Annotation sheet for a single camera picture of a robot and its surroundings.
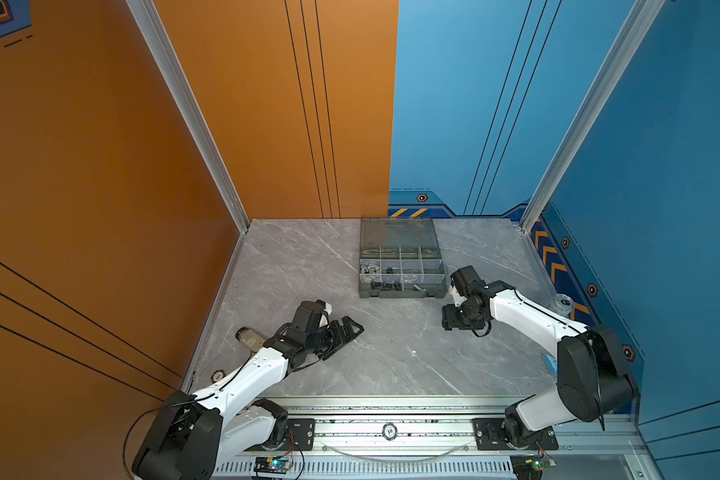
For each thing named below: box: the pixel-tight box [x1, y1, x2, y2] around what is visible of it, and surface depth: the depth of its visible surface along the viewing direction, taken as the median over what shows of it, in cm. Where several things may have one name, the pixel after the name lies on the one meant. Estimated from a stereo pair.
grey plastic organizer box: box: [359, 218, 447, 298], surface depth 107 cm
